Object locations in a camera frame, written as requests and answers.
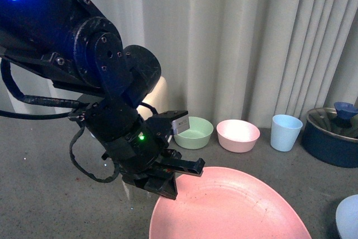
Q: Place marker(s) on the pink plate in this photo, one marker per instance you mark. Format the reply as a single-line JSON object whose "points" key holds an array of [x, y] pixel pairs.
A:
{"points": [[225, 203]]}

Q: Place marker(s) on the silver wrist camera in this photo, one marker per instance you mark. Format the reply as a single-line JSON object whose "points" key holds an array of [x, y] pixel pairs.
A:
{"points": [[180, 125]]}

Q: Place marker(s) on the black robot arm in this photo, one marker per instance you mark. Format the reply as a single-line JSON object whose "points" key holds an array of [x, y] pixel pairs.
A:
{"points": [[72, 43]]}

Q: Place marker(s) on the cream toaster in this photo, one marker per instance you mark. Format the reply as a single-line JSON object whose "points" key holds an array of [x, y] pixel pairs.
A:
{"points": [[159, 97]]}

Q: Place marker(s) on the dark blue pot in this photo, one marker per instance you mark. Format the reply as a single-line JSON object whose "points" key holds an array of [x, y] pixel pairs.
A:
{"points": [[330, 149]]}

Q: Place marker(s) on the glass pot lid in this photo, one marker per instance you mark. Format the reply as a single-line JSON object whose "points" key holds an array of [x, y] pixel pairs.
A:
{"points": [[339, 122]]}

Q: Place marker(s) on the light blue cup right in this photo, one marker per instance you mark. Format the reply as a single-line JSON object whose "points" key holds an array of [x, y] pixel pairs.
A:
{"points": [[284, 132]]}

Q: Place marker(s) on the pink bowl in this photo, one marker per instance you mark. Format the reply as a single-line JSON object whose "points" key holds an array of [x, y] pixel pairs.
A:
{"points": [[237, 136]]}

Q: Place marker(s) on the light blue plate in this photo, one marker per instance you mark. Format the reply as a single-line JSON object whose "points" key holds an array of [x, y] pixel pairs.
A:
{"points": [[346, 217]]}

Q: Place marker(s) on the green bowl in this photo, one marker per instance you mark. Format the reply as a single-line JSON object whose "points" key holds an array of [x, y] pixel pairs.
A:
{"points": [[197, 136]]}

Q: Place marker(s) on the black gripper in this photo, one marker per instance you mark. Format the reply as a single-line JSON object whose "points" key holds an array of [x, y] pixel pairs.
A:
{"points": [[137, 147]]}

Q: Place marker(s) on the grey curtain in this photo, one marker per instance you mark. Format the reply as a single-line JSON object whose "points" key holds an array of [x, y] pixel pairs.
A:
{"points": [[246, 59]]}

